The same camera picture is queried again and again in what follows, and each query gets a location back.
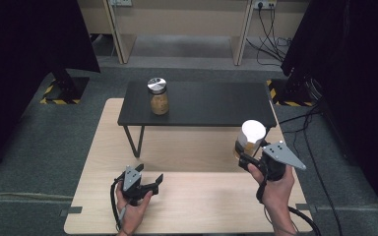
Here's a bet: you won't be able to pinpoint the left hand-held gripper cable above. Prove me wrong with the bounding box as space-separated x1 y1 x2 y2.
109 176 128 232

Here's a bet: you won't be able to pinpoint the black curtain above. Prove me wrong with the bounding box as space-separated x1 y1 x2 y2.
281 0 378 227
0 0 101 180

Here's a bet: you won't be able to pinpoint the black stand base striped tape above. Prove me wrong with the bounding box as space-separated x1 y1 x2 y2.
39 68 91 105
266 76 316 107

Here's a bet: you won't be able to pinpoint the hand-held gripper cable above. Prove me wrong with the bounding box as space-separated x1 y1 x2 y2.
255 168 323 236
109 176 128 232

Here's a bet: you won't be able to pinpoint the person's right hand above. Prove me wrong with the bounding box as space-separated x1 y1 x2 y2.
246 162 296 218

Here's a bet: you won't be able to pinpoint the grey tape strip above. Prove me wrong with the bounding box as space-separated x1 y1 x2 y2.
59 206 84 217
295 203 319 211

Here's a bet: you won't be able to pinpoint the black raised shelf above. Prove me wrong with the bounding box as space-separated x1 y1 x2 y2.
116 81 278 159

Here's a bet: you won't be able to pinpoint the person's left hand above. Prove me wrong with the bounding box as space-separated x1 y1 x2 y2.
114 182 154 235

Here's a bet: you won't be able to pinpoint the black floor cables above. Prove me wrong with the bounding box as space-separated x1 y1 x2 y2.
245 6 344 236

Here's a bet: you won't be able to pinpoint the glass jar with silver lid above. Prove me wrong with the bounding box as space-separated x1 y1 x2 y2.
147 77 170 116

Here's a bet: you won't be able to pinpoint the white wall socket with plugs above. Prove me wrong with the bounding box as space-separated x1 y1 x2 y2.
253 0 278 10

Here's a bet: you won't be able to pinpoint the right hand-held gripper cable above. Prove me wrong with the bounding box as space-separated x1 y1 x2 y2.
255 168 323 236

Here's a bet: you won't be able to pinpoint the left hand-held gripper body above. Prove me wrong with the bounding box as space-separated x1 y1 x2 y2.
120 164 160 207

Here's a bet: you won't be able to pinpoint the beige desk leg panel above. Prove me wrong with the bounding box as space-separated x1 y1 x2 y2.
101 0 138 65
229 0 254 67

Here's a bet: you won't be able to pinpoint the glass jar with white lid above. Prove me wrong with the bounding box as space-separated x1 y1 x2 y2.
233 119 268 159

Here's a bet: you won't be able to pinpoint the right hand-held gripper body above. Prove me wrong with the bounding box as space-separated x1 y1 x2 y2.
258 140 307 182

